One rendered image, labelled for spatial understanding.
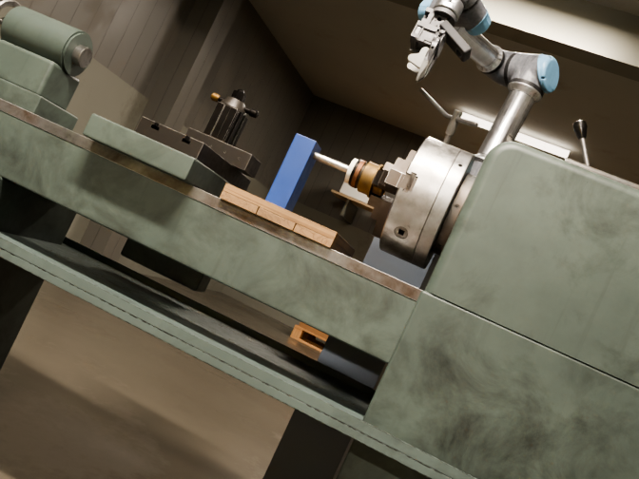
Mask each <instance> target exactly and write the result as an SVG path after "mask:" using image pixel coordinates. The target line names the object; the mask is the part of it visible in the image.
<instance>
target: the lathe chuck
mask: <svg viewBox="0 0 639 479"><path fill-rule="evenodd" d="M461 150H462V149H460V148H457V147H455V146H452V145H449V144H445V143H443V142H441V141H439V140H437V139H434V138H432V137H428V138H426V139H425V140H424V142H423V143H422V144H421V146H420V147H419V149H418V151H417V152H416V154H415V156H414V157H413V159H412V161H411V163H410V165H409V167H408V169H407V171H406V173H407V174H410V175H411V174H412V173H414V174H416V177H417V180H416V184H415V186H414V188H413V190H412V192H410V191H409V193H405V192H403V190H404V189H403V188H401V187H399V188H398V190H397V193H396V195H395V198H394V200H393V202H392V205H391V207H390V210H389V213H388V215H387V218H386V221H385V223H384V226H383V229H382V233H381V236H380V241H379V249H380V250H381V251H384V252H386V253H388V254H390V255H393V256H395V257H397V258H399V259H403V260H405V261H407V262H410V263H412V258H413V255H414V252H415V250H416V245H417V242H418V240H419V237H420V234H421V232H422V229H423V227H424V224H425V222H426V220H427V218H428V216H429V214H430V211H431V209H432V207H433V204H434V202H435V200H436V197H437V194H438V192H439V190H440V188H441V186H442V184H443V183H444V181H445V179H446V177H447V175H448V173H449V171H450V169H451V167H452V165H453V163H454V161H455V159H456V157H457V155H458V154H459V152H460V151H461ZM399 226H401V227H404V228H405V229H406V230H407V232H408V236H407V237H406V238H399V237H398V236H397V235H396V233H395V229H396V227H399Z"/></svg>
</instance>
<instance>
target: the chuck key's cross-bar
mask: <svg viewBox="0 0 639 479"><path fill-rule="evenodd" d="M419 92H420V93H421V94H422V95H423V96H424V97H425V98H426V99H427V100H428V101H429V102H430V103H431V104H432V105H433V106H434V107H435V108H436V109H437V110H438V111H439V112H440V113H441V115H442V116H443V117H444V118H446V119H448V120H451V118H452V116H453V115H449V114H448V113H447V112H446V111H445V110H444V109H443V108H442V107H441V106H440V105H439V104H438V103H437V102H436V101H435V100H434V99H433V98H432V97H431V96H430V95H429V94H428V93H427V92H426V91H425V90H424V89H423V88H421V89H420V90H419ZM455 120H456V121H457V122H459V123H462V124H465V125H470V126H474V127H478V123H477V122H473V121H470V120H466V119H463V118H459V117H456V118H455Z"/></svg>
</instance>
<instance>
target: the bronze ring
mask: <svg viewBox="0 0 639 479"><path fill-rule="evenodd" d="M383 167H384V165H383V164H381V165H378V164H376V163H372V162H368V163H367V162H366V161H364V160H358V161H357V162H356V164H355V166H354V168H353V170H352V172H351V175H350V178H349V182H348V184H349V185H350V186H351V187H354V188H357V189H358V192H360V193H362V194H365V195H367V198H370V195H371V194H372V193H374V194H376V195H378V196H381V197H382V196H383V195H384V193H385V191H384V190H382V189H379V188H377V187H375V186H373V185H372V181H373V179H374V177H375V175H376V173H377V171H378V170H381V171H382V168H383Z"/></svg>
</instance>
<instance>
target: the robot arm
mask: <svg viewBox="0 0 639 479"><path fill-rule="evenodd" d="M417 15H418V19H419V20H418V21H417V23H416V26H415V28H414V30H413V32H412V34H411V39H410V42H411V47H410V51H412V52H415V53H416V54H410V55H409V56H408V61H409V62H410V63H408V65H407V68H409V69H410V70H411V71H412V72H414V73H415V74H416V75H417V77H416V83H418V82H420V81H421V80H423V79H424V78H425V77H426V76H427V74H428V73H429V72H430V70H431V69H432V67H433V65H434V64H435V62H436V58H438V56H439V55H440V53H441V51H442V49H443V46H444V43H446V44H447V45H448V46H449V47H450V48H451V49H452V51H453V52H454V53H455V54H456V55H457V57H458V58H459V59H460V60H461V61H462V62H465V61H467V60H469V59H470V58H471V59H472V60H474V61H475V62H476V66H477V68H478V69H479V70H480V71H481V72H482V73H483V74H485V75H486V76H487V77H488V78H490V79H491V80H493V81H494V82H496V83H498V84H500V85H502V86H505V87H507V88H508V90H509V94H508V96H507V98H506V100H505V102H504V104H503V106H502V107H501V108H500V110H499V112H498V114H497V116H496V118H495V120H494V123H493V125H492V126H491V128H490V130H489V132H488V134H487V136H486V138H485V140H484V142H483V144H482V146H480V148H479V150H478V152H477V154H476V155H475V158H474V164H473V167H472V170H471V172H470V174H472V175H475V176H476V175H477V173H478V171H479V169H480V167H481V165H482V163H483V161H484V159H485V157H486V155H487V154H488V152H489V151H490V150H491V149H492V148H493V147H495V146H496V145H498V144H502V143H505V142H514V140H515V138H516V136H517V134H518V132H519V130H520V128H521V127H522V125H523V124H524V122H525V120H526V118H527V116H528V114H529V112H530V110H531V108H532V106H533V104H534V103H538V102H540V101H541V99H542V97H543V95H544V93H547V94H548V93H552V92H553V91H554V90H555V89H556V87H557V84H558V80H559V66H558V64H557V61H556V60H555V58H553V57H552V56H550V55H544V54H531V53H521V52H511V51H507V50H504V49H502V48H501V47H499V46H497V45H492V44H491V43H490V42H489V41H488V40H487V39H486V38H485V37H484V36H483V35H482V33H483V32H485V31H486V30H487V29H488V28H489V26H490V24H491V17H490V14H489V13H488V10H487V9H486V8H485V6H484V4H483V2H482V0H423V1H422V2H421V4H420V5H419V8H418V12H417Z"/></svg>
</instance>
